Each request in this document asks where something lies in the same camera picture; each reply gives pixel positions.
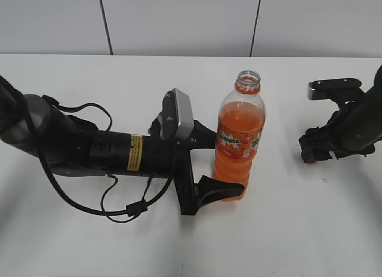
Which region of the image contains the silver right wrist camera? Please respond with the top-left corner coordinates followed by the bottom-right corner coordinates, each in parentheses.
top-left (307, 78), bottom-right (362, 100)

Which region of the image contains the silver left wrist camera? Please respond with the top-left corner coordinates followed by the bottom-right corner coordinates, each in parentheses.
top-left (158, 88), bottom-right (194, 140)

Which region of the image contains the orange Mirinda soda bottle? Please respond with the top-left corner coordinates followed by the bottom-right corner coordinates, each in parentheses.
top-left (212, 70), bottom-right (266, 189)

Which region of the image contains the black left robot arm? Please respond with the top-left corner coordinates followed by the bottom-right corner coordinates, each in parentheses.
top-left (1, 79), bottom-right (244, 221)

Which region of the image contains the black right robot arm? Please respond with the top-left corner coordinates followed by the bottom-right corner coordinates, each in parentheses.
top-left (298, 69), bottom-right (381, 164)

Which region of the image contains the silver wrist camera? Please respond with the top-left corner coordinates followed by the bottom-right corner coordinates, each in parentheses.
top-left (307, 78), bottom-right (362, 100)
top-left (158, 88), bottom-right (194, 140)

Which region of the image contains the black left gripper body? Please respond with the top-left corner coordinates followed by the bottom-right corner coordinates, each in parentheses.
top-left (140, 119), bottom-right (199, 216)

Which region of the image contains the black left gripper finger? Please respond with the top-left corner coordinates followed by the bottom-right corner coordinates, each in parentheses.
top-left (190, 120), bottom-right (216, 149)
top-left (193, 176), bottom-right (245, 211)

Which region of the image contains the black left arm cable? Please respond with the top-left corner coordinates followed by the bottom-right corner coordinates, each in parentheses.
top-left (17, 94), bottom-right (175, 224)

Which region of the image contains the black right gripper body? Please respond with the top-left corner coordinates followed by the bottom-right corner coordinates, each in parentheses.
top-left (298, 94), bottom-right (375, 164)

